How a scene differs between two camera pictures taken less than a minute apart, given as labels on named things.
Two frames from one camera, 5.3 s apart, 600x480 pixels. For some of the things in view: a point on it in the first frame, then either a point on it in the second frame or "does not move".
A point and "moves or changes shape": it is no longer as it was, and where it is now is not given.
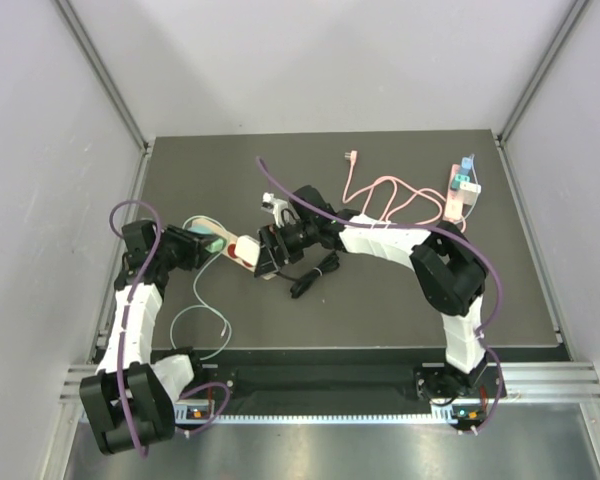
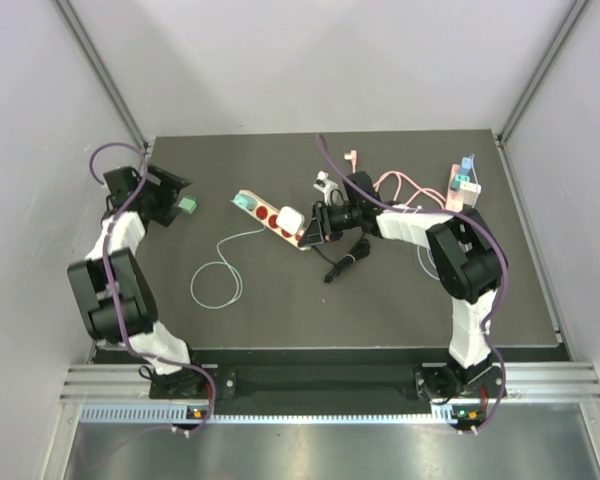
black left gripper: [193, 245] → [169, 191]
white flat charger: [469, 191] does not move
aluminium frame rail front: [524, 382] does not move
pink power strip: [454, 204] does not move
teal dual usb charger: [460, 178] does not move
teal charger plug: [201, 229] → [249, 202]
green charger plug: [216, 246] → [189, 203]
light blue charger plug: [466, 164] does not move
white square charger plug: [247, 249] moves or changes shape
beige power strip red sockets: [231, 241] → [265, 216]
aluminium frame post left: [103, 72] does not move
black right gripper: [271, 237] → [321, 226]
